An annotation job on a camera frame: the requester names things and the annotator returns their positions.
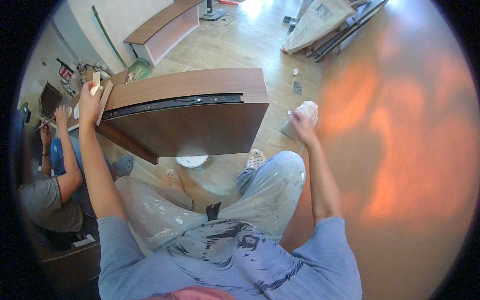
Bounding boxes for dark open case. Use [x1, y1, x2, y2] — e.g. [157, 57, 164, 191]
[39, 82, 63, 119]

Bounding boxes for person's left hand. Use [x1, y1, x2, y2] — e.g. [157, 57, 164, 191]
[78, 80, 104, 128]

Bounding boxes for green dustpan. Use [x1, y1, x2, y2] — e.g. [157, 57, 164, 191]
[125, 58, 153, 83]

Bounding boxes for dark brown bench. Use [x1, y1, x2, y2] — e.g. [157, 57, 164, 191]
[35, 223, 102, 291]

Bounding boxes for person's right hand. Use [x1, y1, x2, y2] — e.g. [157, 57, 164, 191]
[289, 111, 319, 146]

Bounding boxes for dark leaning boards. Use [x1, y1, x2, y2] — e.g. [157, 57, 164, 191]
[304, 0, 389, 63]

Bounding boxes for brown topped shelf unit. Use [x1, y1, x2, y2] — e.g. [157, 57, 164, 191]
[124, 0, 204, 67]

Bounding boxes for black metal drawer slide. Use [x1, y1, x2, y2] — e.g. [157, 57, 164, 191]
[101, 92, 244, 121]

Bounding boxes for brown wooden drawer panel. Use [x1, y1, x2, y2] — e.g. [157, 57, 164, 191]
[67, 68, 270, 165]

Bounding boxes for black fan base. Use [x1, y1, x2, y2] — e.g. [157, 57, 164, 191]
[199, 0, 228, 22]

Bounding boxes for green broom stick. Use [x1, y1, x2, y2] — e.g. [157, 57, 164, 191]
[91, 5, 128, 69]

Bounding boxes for heap of clutter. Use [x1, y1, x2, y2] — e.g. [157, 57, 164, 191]
[56, 57, 112, 96]

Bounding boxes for person's legs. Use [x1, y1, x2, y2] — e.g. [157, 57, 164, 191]
[114, 149, 307, 256]

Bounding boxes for thin brush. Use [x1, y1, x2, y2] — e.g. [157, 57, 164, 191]
[35, 116, 57, 131]

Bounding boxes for cream edge banding piece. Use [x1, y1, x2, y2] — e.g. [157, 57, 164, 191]
[89, 71, 101, 97]

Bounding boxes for black cable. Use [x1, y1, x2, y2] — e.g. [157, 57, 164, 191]
[211, 14, 235, 27]

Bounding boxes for person's body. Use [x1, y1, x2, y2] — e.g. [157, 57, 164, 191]
[90, 185, 364, 300]

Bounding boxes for large brown wooden board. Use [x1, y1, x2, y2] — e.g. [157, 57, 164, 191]
[280, 0, 474, 300]

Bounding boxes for white paint can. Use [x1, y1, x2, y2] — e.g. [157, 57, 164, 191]
[174, 154, 214, 171]

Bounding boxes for brown wooden strip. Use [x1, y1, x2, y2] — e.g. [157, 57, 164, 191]
[96, 80, 114, 127]

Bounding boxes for white printed sack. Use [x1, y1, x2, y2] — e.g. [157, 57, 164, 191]
[281, 0, 369, 55]

